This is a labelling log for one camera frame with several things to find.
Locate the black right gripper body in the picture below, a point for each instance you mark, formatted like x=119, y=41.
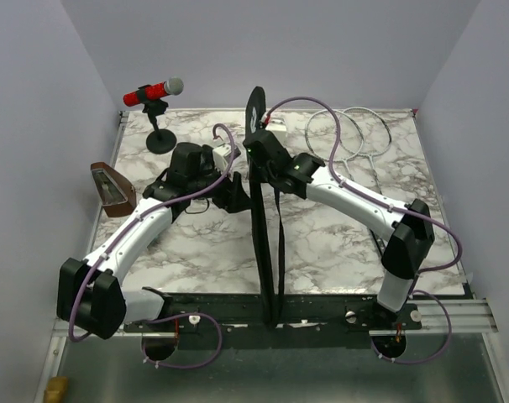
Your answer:
x=258, y=175

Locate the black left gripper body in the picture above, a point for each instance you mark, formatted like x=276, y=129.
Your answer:
x=227, y=200

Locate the black racket bag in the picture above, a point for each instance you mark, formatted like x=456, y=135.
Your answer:
x=272, y=303

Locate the white badminton racket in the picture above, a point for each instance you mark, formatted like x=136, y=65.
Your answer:
x=319, y=135

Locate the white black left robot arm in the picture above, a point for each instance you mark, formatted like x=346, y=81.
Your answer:
x=90, y=290

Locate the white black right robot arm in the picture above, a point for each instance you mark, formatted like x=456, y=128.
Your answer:
x=408, y=238

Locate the silver badminton racket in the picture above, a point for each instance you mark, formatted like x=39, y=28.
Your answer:
x=375, y=139

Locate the brown wooden metronome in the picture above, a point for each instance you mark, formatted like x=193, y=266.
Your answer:
x=117, y=194

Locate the red microphone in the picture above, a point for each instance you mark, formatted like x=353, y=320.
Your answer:
x=149, y=93

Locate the brass floor fitting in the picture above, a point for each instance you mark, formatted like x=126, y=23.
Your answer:
x=55, y=390

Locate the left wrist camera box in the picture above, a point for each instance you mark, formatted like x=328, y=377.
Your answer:
x=221, y=156

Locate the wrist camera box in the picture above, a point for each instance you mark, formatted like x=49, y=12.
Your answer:
x=221, y=156
x=279, y=128

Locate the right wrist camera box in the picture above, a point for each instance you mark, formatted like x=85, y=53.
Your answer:
x=279, y=128

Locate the black table edge rail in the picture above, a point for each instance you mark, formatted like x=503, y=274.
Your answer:
x=295, y=338

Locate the aluminium frame rail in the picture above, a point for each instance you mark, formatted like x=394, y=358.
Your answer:
x=321, y=314

